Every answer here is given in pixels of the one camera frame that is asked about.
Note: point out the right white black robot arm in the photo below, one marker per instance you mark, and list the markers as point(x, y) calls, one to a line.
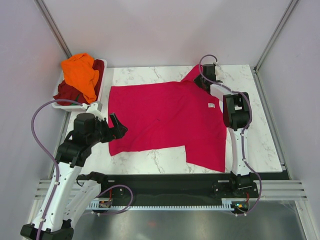
point(237, 117)

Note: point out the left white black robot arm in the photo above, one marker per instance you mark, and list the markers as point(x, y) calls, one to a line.
point(58, 216)

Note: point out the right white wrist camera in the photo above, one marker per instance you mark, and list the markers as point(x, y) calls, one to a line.
point(218, 71)

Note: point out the right aluminium frame post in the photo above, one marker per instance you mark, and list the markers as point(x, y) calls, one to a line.
point(276, 33)

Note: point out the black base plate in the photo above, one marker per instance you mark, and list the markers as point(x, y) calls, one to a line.
point(159, 200)

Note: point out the aluminium frame post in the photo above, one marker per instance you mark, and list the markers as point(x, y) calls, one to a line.
point(276, 33)
point(53, 27)

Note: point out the pink red t shirt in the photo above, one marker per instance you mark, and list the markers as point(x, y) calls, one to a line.
point(171, 114)

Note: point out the white slotted cable duct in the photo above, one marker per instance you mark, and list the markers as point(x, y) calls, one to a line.
point(226, 205)

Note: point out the left aluminium frame post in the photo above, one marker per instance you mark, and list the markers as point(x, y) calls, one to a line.
point(53, 27)

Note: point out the white plastic bin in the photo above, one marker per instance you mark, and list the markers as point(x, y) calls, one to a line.
point(75, 107)

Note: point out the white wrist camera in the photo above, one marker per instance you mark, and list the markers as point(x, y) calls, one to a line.
point(95, 108)
point(218, 71)

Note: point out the orange t shirt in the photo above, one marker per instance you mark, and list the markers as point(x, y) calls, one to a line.
point(78, 72)

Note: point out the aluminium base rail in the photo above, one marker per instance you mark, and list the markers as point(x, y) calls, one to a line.
point(192, 184)

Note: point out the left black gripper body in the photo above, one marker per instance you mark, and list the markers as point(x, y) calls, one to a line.
point(101, 134)

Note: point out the dark red t shirt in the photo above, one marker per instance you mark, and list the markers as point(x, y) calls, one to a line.
point(65, 91)

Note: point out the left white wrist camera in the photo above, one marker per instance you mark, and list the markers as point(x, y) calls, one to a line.
point(95, 108)

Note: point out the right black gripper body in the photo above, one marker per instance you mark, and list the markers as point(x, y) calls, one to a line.
point(199, 80)

